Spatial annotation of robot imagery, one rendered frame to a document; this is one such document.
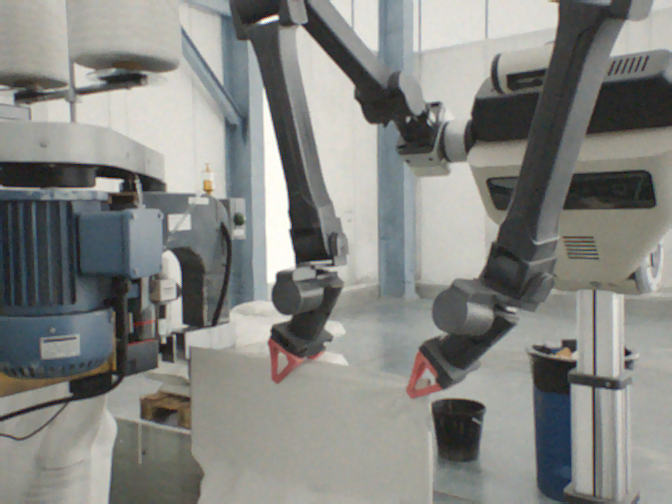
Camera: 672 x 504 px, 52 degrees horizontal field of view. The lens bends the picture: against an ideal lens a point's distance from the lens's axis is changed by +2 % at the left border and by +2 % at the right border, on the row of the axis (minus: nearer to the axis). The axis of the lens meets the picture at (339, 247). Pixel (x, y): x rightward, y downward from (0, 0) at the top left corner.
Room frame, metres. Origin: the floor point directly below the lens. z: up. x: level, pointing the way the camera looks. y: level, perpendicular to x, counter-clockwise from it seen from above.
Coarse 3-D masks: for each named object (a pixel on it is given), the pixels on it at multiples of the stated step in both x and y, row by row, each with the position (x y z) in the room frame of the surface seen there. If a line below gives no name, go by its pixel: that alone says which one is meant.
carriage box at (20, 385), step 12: (108, 192) 1.17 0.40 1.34; (108, 360) 1.17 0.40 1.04; (0, 372) 1.01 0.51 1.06; (96, 372) 1.15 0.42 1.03; (0, 384) 1.01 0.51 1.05; (12, 384) 1.03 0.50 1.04; (24, 384) 1.04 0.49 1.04; (36, 384) 1.06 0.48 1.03; (48, 384) 1.08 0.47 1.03; (0, 396) 1.01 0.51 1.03
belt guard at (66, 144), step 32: (0, 128) 0.86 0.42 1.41; (32, 128) 0.86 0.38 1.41; (64, 128) 0.87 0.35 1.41; (96, 128) 0.90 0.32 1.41; (0, 160) 0.86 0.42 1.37; (32, 160) 0.86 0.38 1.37; (64, 160) 0.87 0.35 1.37; (96, 160) 0.90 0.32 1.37; (128, 160) 1.03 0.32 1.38; (160, 160) 1.30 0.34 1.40
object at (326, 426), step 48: (192, 384) 1.25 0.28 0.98; (240, 384) 1.17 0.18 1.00; (288, 384) 1.10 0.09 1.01; (336, 384) 1.05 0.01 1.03; (384, 384) 1.01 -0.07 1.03; (192, 432) 1.25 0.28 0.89; (240, 432) 1.17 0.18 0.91; (288, 432) 1.10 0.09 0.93; (336, 432) 1.05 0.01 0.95; (384, 432) 1.01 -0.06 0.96; (240, 480) 1.14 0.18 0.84; (288, 480) 1.10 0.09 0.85; (336, 480) 1.05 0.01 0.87; (384, 480) 1.01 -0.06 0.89; (432, 480) 0.97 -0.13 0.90
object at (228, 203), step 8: (224, 200) 1.43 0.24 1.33; (232, 200) 1.43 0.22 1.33; (240, 200) 1.45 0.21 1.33; (224, 208) 1.43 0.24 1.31; (232, 208) 1.43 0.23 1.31; (240, 208) 1.45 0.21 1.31; (232, 216) 1.43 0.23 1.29; (232, 224) 1.43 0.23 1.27; (232, 232) 1.43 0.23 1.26; (232, 240) 1.43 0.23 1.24
